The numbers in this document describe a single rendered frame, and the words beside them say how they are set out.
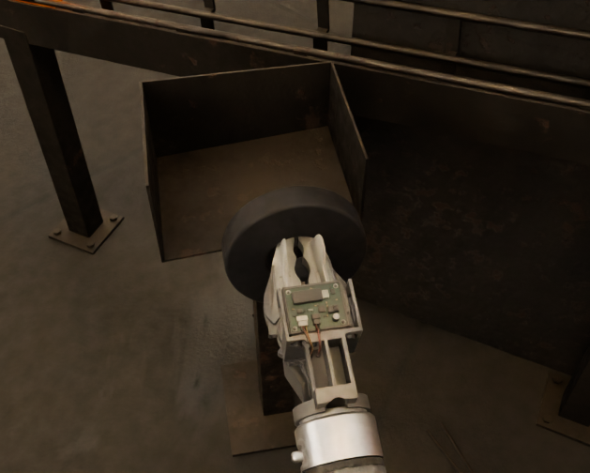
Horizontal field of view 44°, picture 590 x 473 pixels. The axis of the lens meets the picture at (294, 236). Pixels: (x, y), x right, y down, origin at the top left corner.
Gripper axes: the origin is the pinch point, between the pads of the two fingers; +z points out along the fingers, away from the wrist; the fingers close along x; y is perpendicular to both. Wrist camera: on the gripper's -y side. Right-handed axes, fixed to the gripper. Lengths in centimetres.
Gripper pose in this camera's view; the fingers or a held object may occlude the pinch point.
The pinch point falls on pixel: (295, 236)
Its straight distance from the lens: 77.2
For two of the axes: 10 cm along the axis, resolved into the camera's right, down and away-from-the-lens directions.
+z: -1.7, -8.8, 4.4
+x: -9.8, 1.3, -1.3
